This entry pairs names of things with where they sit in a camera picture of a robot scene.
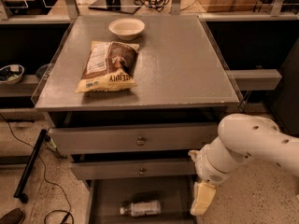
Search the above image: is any grey side shelf beam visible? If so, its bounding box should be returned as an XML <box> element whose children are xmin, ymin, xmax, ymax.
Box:
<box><xmin>227</xmin><ymin>69</ymin><xmax>282</xmax><ymax>91</ymax></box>

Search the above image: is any white bowl with items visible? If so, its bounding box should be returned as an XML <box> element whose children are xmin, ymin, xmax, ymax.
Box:
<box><xmin>0</xmin><ymin>64</ymin><xmax>24</xmax><ymax>84</ymax></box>

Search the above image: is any bottom open grey drawer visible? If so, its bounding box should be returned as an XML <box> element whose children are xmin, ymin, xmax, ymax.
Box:
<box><xmin>86</xmin><ymin>175</ymin><xmax>198</xmax><ymax>224</ymax></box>

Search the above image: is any dark bowl on shelf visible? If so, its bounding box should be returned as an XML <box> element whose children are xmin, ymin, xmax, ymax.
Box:
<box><xmin>36</xmin><ymin>63</ymin><xmax>53</xmax><ymax>79</ymax></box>

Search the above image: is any black bar on floor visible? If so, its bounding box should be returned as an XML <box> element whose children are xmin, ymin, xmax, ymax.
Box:
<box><xmin>13</xmin><ymin>129</ymin><xmax>47</xmax><ymax>203</ymax></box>

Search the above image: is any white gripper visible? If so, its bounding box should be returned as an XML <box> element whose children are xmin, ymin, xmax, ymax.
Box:
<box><xmin>188</xmin><ymin>145</ymin><xmax>231</xmax><ymax>216</ymax></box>

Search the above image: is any grey drawer cabinet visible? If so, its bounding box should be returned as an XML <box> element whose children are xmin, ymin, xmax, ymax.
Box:
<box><xmin>31</xmin><ymin>14</ymin><xmax>244</xmax><ymax>224</ymax></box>

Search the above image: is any brown yellow chip bag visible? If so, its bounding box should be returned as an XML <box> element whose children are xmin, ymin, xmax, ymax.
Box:
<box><xmin>76</xmin><ymin>41</ymin><xmax>139</xmax><ymax>93</ymax></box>

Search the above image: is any top grey drawer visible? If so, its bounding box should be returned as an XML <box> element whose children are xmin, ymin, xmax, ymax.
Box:
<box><xmin>50</xmin><ymin>122</ymin><xmax>217</xmax><ymax>154</ymax></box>

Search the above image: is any clear plastic water bottle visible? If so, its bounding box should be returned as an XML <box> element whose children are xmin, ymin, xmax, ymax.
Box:
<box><xmin>120</xmin><ymin>200</ymin><xmax>162</xmax><ymax>217</ymax></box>

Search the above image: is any dark shoe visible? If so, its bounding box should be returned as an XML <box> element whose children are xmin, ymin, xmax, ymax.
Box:
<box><xmin>0</xmin><ymin>208</ymin><xmax>25</xmax><ymax>224</ymax></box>

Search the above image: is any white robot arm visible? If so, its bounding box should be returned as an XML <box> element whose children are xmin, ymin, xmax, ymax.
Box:
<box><xmin>188</xmin><ymin>114</ymin><xmax>299</xmax><ymax>216</ymax></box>

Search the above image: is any white paper bowl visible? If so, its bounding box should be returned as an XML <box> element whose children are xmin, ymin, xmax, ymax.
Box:
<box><xmin>109</xmin><ymin>18</ymin><xmax>145</xmax><ymax>41</ymax></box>

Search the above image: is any black monitor stand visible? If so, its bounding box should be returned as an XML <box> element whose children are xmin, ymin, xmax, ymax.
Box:
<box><xmin>89</xmin><ymin>0</ymin><xmax>140</xmax><ymax>14</ymax></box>

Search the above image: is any middle grey drawer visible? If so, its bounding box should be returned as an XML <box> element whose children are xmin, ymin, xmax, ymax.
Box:
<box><xmin>70</xmin><ymin>158</ymin><xmax>196</xmax><ymax>180</ymax></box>

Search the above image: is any black floor cable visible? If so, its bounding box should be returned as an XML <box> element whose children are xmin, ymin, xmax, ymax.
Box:
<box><xmin>0</xmin><ymin>113</ymin><xmax>75</xmax><ymax>224</ymax></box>

